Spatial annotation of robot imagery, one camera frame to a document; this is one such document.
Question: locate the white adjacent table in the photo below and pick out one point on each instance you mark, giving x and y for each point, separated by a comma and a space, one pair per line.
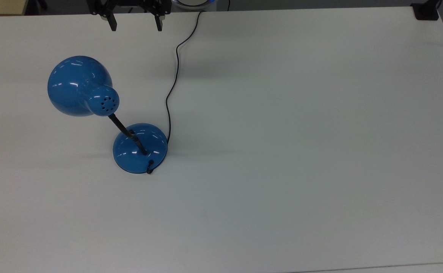
388, 268

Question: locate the blue metal desk lamp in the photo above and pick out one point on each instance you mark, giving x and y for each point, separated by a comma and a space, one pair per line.
78, 86

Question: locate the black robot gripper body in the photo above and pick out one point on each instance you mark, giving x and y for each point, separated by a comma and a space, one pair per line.
130, 4

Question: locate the white blue round object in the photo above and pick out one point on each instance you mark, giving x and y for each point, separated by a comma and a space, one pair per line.
193, 3

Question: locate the light wooden furniture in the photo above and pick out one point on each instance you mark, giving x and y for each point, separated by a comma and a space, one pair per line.
1, 7

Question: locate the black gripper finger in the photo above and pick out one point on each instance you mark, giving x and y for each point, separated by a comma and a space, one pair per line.
112, 23
159, 23

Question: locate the black table clamp mount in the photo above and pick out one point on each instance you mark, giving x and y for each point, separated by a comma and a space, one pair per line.
426, 11

